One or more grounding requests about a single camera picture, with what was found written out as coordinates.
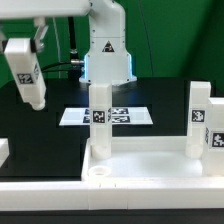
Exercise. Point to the fiducial marker sheet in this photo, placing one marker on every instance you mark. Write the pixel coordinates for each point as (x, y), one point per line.
(116, 115)

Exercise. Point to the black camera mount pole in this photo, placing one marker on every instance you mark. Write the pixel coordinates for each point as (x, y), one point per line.
(75, 71)

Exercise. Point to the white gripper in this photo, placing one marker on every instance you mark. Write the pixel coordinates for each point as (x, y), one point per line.
(39, 9)

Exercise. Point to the white desk top tray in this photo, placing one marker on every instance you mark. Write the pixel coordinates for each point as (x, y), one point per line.
(153, 158)

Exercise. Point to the white left obstacle block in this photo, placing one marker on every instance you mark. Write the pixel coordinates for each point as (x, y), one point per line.
(4, 150)

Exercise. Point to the white front obstacle rail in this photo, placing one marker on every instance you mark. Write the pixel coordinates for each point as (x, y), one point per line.
(153, 194)

